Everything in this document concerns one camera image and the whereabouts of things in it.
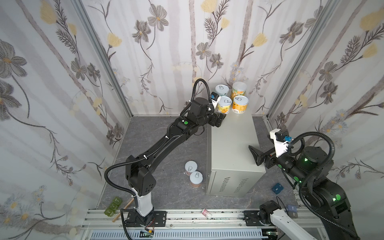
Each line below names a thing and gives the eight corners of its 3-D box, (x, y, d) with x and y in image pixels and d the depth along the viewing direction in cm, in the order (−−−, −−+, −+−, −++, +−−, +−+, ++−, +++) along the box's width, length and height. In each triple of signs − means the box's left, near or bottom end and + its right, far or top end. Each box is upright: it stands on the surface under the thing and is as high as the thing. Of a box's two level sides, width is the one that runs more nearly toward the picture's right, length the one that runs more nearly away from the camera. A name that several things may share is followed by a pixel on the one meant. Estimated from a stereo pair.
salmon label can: (187, 184, 88) (187, 180, 83) (192, 173, 92) (192, 168, 87) (199, 189, 86) (199, 185, 81) (203, 177, 90) (204, 173, 86)
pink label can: (183, 173, 92) (182, 168, 87) (188, 163, 96) (188, 158, 91) (193, 177, 90) (193, 173, 85) (197, 167, 94) (198, 163, 89)
